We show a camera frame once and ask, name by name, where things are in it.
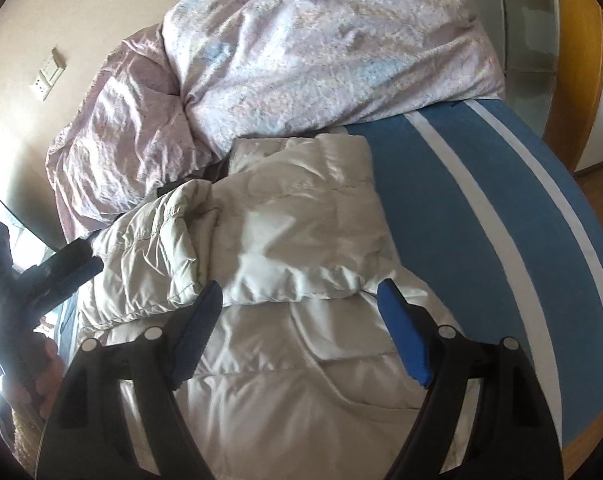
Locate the beige puffer jacket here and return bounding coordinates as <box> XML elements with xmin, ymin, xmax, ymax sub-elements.
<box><xmin>76</xmin><ymin>133</ymin><xmax>453</xmax><ymax>479</ymax></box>

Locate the person's left hand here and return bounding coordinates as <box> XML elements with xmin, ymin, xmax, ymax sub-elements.
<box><xmin>2</xmin><ymin>332</ymin><xmax>66</xmax><ymax>419</ymax></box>

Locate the blue striped bed sheet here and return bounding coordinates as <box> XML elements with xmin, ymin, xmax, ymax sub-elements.
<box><xmin>55</xmin><ymin>96</ymin><xmax>603</xmax><ymax>470</ymax></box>

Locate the lilac floral duvet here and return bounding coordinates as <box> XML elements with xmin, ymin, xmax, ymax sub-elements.
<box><xmin>45</xmin><ymin>0</ymin><xmax>505</xmax><ymax>240</ymax></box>

